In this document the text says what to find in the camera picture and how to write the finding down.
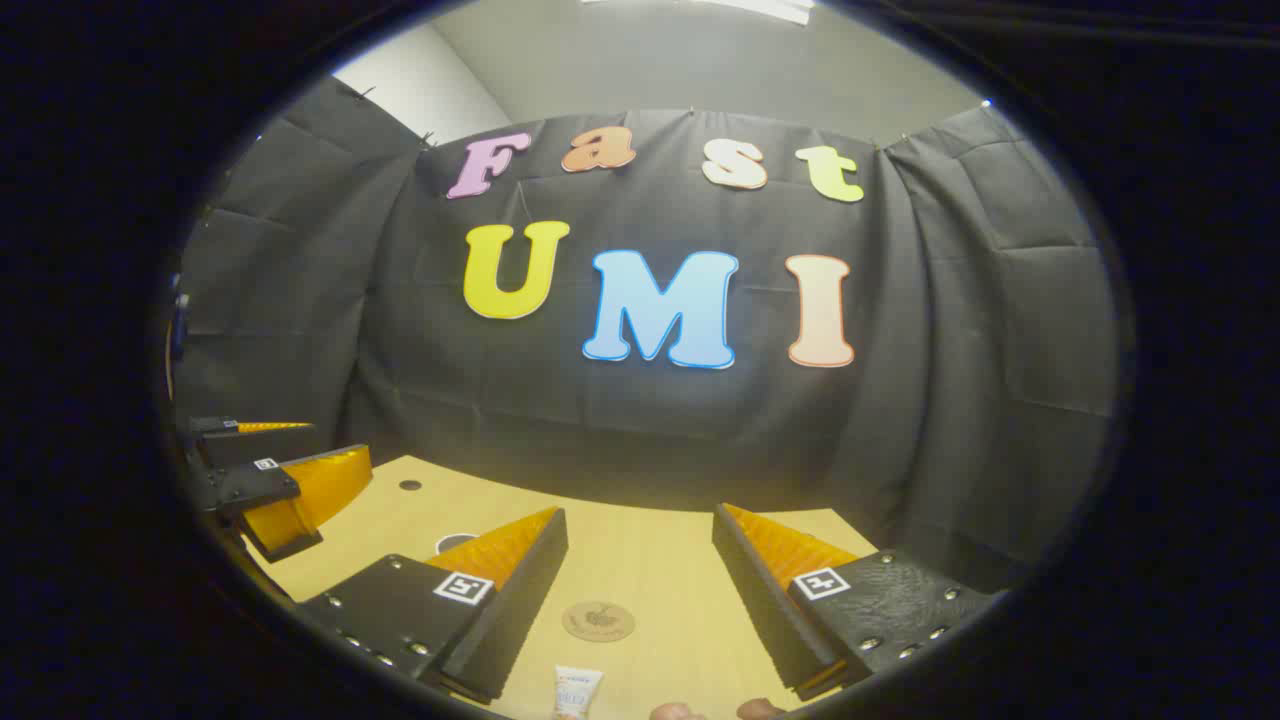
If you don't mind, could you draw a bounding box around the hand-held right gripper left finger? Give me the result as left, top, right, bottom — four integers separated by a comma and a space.
295, 506, 569, 703

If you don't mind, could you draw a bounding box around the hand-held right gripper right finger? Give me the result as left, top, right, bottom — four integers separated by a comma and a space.
712, 503, 993, 703

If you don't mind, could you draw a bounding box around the round cork coaster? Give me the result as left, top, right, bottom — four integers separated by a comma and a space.
561, 600, 637, 644

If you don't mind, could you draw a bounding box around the white toothpaste tube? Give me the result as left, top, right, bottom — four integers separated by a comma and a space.
553, 666, 605, 720

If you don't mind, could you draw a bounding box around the wooden desktop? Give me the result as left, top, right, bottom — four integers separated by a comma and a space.
240, 455, 881, 720

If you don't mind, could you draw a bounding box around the black backdrop cloth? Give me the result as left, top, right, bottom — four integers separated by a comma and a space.
165, 75, 1121, 596

